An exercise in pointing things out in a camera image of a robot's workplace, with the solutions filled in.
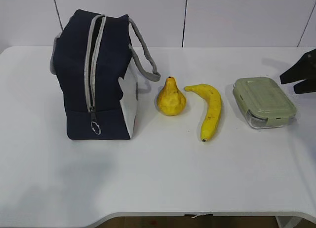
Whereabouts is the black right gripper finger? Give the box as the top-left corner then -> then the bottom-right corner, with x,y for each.
280,49 -> 316,84
294,79 -> 316,94

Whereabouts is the green lid glass container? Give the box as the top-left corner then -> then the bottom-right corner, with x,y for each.
233,77 -> 297,129

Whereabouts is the yellow banana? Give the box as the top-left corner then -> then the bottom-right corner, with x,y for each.
184,83 -> 222,142

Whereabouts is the yellow pear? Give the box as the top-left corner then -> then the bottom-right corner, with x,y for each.
157,76 -> 186,116

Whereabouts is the navy lunch bag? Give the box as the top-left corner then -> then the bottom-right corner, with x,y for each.
50,9 -> 160,140

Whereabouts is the white table leg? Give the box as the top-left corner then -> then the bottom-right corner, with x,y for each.
275,216 -> 303,228

